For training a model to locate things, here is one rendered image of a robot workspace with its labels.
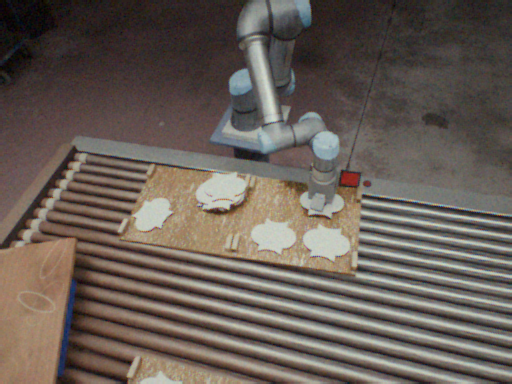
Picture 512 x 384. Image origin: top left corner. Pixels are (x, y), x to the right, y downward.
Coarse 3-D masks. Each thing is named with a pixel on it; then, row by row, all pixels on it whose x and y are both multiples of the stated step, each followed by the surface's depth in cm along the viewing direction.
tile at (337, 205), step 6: (306, 192) 146; (300, 198) 145; (306, 198) 145; (336, 198) 144; (300, 204) 145; (306, 204) 143; (330, 204) 142; (336, 204) 142; (342, 204) 142; (312, 210) 141; (324, 210) 141; (330, 210) 141; (336, 210) 141; (330, 216) 139
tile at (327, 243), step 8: (312, 232) 137; (320, 232) 137; (328, 232) 137; (336, 232) 136; (304, 240) 135; (312, 240) 135; (320, 240) 135; (328, 240) 135; (336, 240) 134; (344, 240) 134; (312, 248) 133; (320, 248) 133; (328, 248) 133; (336, 248) 133; (344, 248) 132; (312, 256) 132; (320, 256) 132; (328, 256) 131; (336, 256) 132
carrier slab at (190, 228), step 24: (168, 168) 163; (144, 192) 156; (168, 192) 155; (192, 192) 154; (192, 216) 147; (216, 216) 146; (240, 216) 145; (120, 240) 144; (144, 240) 142; (168, 240) 141; (192, 240) 141; (216, 240) 140
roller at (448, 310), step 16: (32, 224) 153; (48, 224) 152; (96, 240) 147; (112, 240) 146; (176, 256) 140; (192, 256) 139; (208, 256) 138; (240, 272) 136; (256, 272) 134; (272, 272) 132; (288, 272) 132; (320, 288) 129; (336, 288) 128; (352, 288) 127; (368, 288) 126; (400, 304) 124; (416, 304) 122; (432, 304) 122; (448, 304) 121; (464, 320) 120; (480, 320) 118; (496, 320) 117
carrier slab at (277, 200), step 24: (264, 192) 151; (288, 192) 150; (336, 192) 148; (264, 216) 144; (288, 216) 143; (312, 216) 142; (336, 216) 142; (240, 240) 139; (288, 264) 132; (312, 264) 131; (336, 264) 130
